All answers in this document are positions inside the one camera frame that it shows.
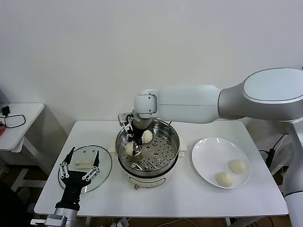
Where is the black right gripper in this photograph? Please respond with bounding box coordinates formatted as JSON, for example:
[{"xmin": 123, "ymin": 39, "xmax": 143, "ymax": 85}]
[{"xmin": 124, "ymin": 117, "xmax": 152, "ymax": 157}]

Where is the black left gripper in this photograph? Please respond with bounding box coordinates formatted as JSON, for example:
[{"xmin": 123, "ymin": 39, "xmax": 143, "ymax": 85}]
[{"xmin": 54, "ymin": 147, "xmax": 100, "ymax": 210}]

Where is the white steamed baozi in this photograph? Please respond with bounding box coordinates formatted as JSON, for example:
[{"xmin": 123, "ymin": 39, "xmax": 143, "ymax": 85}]
[
  {"xmin": 125, "ymin": 143, "xmax": 137, "ymax": 156},
  {"xmin": 228, "ymin": 159, "xmax": 247, "ymax": 175},
  {"xmin": 142, "ymin": 131, "xmax": 153, "ymax": 144},
  {"xmin": 214, "ymin": 171, "xmax": 234, "ymax": 188}
]

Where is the glass lid with cream handle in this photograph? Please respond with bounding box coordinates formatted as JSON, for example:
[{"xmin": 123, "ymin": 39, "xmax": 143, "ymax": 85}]
[{"xmin": 58, "ymin": 145, "xmax": 113, "ymax": 194}]

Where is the stainless steel steamer pot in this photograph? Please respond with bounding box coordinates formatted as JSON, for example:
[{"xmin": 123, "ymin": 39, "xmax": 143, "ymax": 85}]
[{"xmin": 115, "ymin": 118, "xmax": 180, "ymax": 175}]

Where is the white floor power strip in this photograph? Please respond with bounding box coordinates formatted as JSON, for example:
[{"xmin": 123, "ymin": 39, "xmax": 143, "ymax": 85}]
[{"xmin": 111, "ymin": 217, "xmax": 131, "ymax": 227}]

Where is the white round plate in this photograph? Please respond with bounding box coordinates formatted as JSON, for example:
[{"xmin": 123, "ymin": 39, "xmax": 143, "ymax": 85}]
[{"xmin": 191, "ymin": 137, "xmax": 251, "ymax": 189}]

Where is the black bulky object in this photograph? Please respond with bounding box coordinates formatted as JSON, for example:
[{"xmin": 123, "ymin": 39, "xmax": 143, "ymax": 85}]
[{"xmin": 0, "ymin": 179, "xmax": 27, "ymax": 227}]

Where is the black power strip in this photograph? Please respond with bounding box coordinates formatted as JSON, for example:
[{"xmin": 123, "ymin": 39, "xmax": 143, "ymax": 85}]
[{"xmin": 265, "ymin": 148, "xmax": 276, "ymax": 168}]

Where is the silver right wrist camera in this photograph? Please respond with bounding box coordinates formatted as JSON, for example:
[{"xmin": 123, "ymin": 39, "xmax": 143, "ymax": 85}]
[{"xmin": 117, "ymin": 113, "xmax": 134, "ymax": 127}]

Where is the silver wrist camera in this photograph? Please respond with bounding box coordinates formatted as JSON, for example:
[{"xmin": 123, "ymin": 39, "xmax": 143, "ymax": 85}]
[
  {"xmin": 117, "ymin": 113, "xmax": 134, "ymax": 127},
  {"xmin": 30, "ymin": 214, "xmax": 49, "ymax": 222}
]

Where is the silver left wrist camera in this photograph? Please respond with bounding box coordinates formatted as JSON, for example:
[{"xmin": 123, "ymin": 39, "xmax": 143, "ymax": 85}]
[{"xmin": 30, "ymin": 214, "xmax": 49, "ymax": 222}]

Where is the white side table with cables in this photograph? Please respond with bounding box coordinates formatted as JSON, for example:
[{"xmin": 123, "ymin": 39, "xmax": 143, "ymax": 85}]
[{"xmin": 0, "ymin": 103, "xmax": 54, "ymax": 193}]

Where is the black looped cable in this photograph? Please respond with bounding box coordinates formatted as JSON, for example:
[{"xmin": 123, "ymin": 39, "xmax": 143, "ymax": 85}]
[{"xmin": 4, "ymin": 114, "xmax": 26, "ymax": 130}]

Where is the white floor cable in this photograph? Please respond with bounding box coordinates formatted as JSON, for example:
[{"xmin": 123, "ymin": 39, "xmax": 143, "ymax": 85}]
[{"xmin": 163, "ymin": 218, "xmax": 197, "ymax": 227}]

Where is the black hanging cable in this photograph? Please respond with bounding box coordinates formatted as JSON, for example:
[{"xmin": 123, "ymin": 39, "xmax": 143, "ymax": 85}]
[{"xmin": 271, "ymin": 134, "xmax": 285, "ymax": 152}]

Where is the white laptop cable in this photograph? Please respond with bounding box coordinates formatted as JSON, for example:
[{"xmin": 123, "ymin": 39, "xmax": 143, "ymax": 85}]
[{"xmin": 275, "ymin": 134, "xmax": 289, "ymax": 153}]

